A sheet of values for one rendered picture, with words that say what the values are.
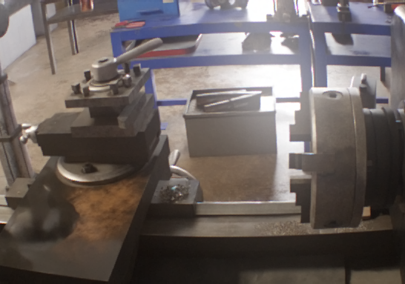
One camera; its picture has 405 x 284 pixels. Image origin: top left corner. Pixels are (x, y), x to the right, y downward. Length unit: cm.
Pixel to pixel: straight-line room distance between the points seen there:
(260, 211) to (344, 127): 47
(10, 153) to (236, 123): 139
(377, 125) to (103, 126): 63
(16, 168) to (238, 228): 132
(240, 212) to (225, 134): 182
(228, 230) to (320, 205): 40
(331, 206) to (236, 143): 224
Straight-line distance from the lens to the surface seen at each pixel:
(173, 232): 117
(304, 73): 269
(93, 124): 118
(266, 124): 296
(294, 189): 92
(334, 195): 79
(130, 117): 114
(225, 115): 293
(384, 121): 85
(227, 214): 120
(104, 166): 124
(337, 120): 79
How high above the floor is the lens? 156
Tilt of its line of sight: 30 degrees down
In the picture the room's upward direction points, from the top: 7 degrees counter-clockwise
